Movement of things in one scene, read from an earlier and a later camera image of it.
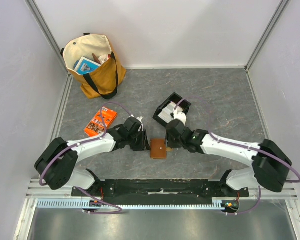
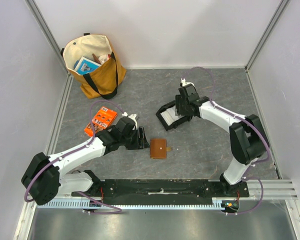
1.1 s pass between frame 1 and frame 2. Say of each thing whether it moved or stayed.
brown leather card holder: stayed
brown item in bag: stayed
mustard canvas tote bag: stayed
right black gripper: moved
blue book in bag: stayed
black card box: moved
